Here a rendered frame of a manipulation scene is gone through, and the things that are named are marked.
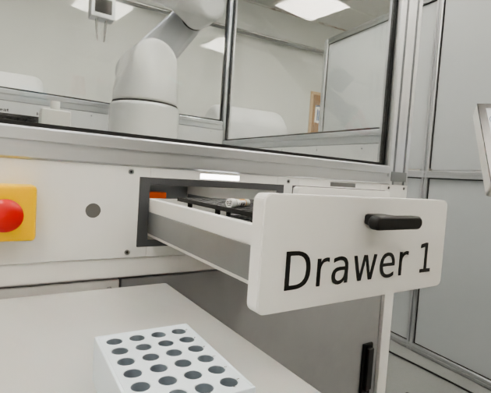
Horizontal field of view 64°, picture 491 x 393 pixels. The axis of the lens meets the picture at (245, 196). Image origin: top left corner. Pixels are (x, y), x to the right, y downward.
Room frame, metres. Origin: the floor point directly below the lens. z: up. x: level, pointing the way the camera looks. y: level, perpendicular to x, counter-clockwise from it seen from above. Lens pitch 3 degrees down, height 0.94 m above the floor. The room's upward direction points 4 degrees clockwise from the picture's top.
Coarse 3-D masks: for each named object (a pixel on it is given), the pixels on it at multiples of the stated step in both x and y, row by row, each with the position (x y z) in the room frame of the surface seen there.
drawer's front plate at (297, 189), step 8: (296, 192) 0.79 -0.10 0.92; (304, 192) 0.79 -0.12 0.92; (312, 192) 0.80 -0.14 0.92; (320, 192) 0.82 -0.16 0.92; (328, 192) 0.83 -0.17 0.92; (336, 192) 0.84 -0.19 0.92; (344, 192) 0.86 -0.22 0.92; (352, 192) 0.87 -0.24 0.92; (360, 192) 0.88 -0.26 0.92; (368, 192) 0.90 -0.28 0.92; (376, 192) 0.91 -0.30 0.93; (384, 192) 0.93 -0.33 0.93
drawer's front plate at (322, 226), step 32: (256, 224) 0.35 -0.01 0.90; (288, 224) 0.36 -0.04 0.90; (320, 224) 0.38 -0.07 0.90; (352, 224) 0.40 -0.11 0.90; (256, 256) 0.35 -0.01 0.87; (320, 256) 0.38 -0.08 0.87; (352, 256) 0.41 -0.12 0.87; (416, 256) 0.47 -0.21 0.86; (256, 288) 0.34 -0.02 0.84; (320, 288) 0.38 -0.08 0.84; (352, 288) 0.41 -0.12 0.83; (384, 288) 0.44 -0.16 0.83; (416, 288) 0.47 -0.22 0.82
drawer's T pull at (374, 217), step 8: (368, 216) 0.41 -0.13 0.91; (376, 216) 0.38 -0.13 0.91; (384, 216) 0.38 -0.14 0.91; (392, 216) 0.39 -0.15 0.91; (400, 216) 0.39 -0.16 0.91; (408, 216) 0.40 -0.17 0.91; (416, 216) 0.41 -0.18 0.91; (368, 224) 0.41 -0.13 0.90; (376, 224) 0.37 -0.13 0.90; (384, 224) 0.38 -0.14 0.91; (392, 224) 0.38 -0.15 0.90; (400, 224) 0.39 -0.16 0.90; (408, 224) 0.40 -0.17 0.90; (416, 224) 0.41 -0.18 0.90
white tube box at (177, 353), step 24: (120, 336) 0.33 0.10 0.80; (144, 336) 0.33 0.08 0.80; (168, 336) 0.34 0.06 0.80; (192, 336) 0.34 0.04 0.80; (96, 360) 0.31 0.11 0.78; (120, 360) 0.29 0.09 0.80; (144, 360) 0.29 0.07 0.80; (168, 360) 0.29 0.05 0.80; (192, 360) 0.29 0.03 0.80; (216, 360) 0.30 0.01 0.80; (96, 384) 0.31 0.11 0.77; (120, 384) 0.25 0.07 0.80; (144, 384) 0.26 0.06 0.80; (168, 384) 0.27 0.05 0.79; (192, 384) 0.26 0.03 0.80; (216, 384) 0.26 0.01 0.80; (240, 384) 0.26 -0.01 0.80
